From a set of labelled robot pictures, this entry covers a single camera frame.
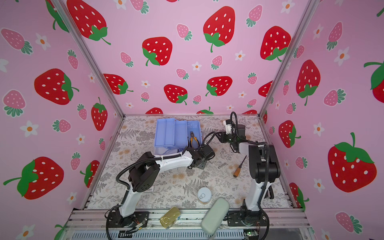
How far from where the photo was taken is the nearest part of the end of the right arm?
796mm

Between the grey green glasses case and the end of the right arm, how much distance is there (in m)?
0.29

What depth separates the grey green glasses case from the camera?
71 cm
